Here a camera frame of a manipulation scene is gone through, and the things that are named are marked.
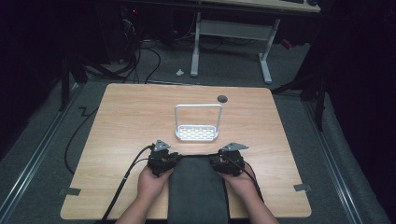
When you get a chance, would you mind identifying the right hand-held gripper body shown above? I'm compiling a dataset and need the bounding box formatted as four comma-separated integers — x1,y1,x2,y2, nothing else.
215,142,250,176

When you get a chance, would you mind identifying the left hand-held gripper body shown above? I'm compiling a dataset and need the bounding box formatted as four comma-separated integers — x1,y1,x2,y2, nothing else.
147,139,176,177

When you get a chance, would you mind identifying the dark grey cloth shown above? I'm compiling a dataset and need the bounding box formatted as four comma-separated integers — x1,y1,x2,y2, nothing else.
167,153,232,224

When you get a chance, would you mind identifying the person's right hand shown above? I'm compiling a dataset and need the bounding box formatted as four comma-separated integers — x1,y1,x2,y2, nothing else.
217,163,262,202

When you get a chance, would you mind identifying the person's left hand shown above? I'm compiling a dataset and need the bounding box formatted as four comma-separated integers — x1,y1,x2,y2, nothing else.
136,165,175,203

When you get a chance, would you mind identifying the white plastic rack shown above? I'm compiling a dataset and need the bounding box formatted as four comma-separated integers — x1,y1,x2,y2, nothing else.
174,103,224,143

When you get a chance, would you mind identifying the black stand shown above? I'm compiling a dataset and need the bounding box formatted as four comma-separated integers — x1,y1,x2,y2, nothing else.
270,70,329,133
58,52,89,113

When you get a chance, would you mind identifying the white-legged desk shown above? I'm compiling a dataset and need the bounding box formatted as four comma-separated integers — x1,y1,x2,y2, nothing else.
190,0,321,85

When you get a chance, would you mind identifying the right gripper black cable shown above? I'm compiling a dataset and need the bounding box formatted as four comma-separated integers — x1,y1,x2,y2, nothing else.
224,156,265,203

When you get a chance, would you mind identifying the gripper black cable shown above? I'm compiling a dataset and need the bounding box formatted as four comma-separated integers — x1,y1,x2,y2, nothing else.
224,156,265,203
98,143,156,224

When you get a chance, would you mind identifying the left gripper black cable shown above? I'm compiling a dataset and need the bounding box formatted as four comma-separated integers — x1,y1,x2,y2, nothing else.
98,143,156,224

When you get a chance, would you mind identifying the black floor cable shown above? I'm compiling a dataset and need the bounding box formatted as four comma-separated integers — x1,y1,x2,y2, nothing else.
64,105,101,175

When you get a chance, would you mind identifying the bundle of black cables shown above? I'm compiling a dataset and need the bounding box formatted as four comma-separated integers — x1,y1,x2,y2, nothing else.
119,17,163,85

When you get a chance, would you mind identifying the metal floor rail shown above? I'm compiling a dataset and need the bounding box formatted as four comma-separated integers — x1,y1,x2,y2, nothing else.
303,99,365,224
0,82,83,218

